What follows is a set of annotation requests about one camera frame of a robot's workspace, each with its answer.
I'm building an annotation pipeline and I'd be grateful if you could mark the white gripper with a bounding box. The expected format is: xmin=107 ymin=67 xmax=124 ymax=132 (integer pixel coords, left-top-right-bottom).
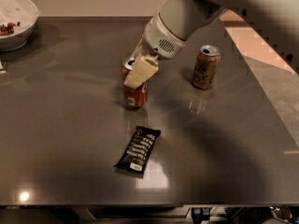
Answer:
xmin=123 ymin=13 xmax=186 ymax=90

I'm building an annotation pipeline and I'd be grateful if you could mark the red coke can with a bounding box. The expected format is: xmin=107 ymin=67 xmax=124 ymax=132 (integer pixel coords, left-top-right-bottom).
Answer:
xmin=121 ymin=58 xmax=148 ymax=108

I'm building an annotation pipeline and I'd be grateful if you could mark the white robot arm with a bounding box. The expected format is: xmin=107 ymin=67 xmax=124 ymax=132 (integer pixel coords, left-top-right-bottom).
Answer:
xmin=123 ymin=0 xmax=299 ymax=89

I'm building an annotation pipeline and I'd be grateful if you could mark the orange brown soda can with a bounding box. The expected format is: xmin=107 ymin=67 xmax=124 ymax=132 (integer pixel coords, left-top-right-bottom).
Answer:
xmin=192 ymin=45 xmax=221 ymax=90

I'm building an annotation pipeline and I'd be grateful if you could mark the black rxbar chocolate bar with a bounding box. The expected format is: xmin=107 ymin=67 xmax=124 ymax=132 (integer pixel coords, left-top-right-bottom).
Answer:
xmin=115 ymin=126 xmax=161 ymax=175

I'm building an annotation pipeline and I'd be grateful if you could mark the white bowl with snacks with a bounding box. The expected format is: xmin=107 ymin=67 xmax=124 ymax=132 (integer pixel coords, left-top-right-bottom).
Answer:
xmin=0 ymin=0 xmax=40 ymax=51

